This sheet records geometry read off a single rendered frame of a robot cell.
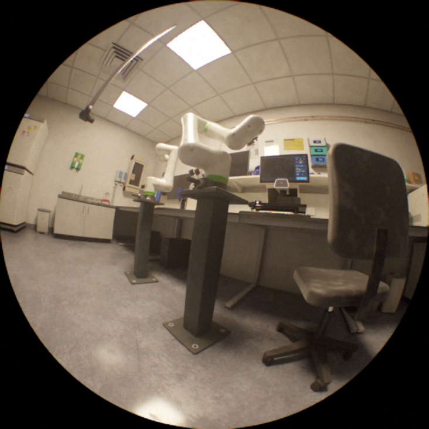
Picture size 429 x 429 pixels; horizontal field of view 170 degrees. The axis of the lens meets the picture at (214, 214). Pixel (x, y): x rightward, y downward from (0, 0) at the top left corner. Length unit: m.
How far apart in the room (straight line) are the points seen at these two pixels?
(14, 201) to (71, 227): 1.25
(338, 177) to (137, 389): 0.98
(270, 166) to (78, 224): 2.95
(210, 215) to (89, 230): 2.55
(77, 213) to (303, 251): 3.36
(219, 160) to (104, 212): 2.53
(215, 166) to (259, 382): 1.03
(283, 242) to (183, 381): 1.53
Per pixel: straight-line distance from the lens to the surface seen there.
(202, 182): 0.64
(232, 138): 0.70
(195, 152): 0.68
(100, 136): 3.83
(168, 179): 1.48
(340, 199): 0.46
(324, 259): 1.72
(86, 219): 2.90
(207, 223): 0.65
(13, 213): 3.07
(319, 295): 0.53
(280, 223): 0.89
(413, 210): 2.02
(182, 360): 0.80
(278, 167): 1.31
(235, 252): 1.87
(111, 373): 0.76
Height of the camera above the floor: 0.65
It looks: 5 degrees up
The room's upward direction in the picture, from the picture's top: 8 degrees clockwise
